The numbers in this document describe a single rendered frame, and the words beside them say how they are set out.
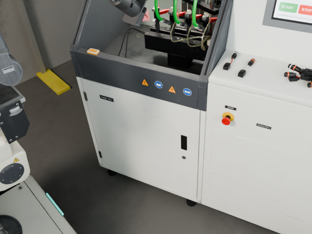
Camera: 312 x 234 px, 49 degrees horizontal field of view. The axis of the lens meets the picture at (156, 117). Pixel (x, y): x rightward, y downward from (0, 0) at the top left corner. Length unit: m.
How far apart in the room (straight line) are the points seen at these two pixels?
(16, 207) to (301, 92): 1.48
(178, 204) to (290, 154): 0.86
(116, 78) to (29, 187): 0.81
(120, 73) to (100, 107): 0.31
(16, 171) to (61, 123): 1.29
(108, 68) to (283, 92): 0.78
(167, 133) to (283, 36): 0.69
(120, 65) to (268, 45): 0.64
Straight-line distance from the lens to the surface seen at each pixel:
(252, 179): 1.75
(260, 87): 1.38
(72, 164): 2.46
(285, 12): 1.49
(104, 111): 1.87
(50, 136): 2.70
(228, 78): 1.41
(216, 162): 1.74
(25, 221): 1.94
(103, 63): 1.64
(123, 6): 1.20
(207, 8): 1.65
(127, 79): 1.62
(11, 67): 1.10
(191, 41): 1.64
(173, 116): 1.63
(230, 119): 1.50
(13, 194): 2.07
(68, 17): 3.30
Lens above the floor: 1.82
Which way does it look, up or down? 43 degrees down
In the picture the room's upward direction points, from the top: 4 degrees counter-clockwise
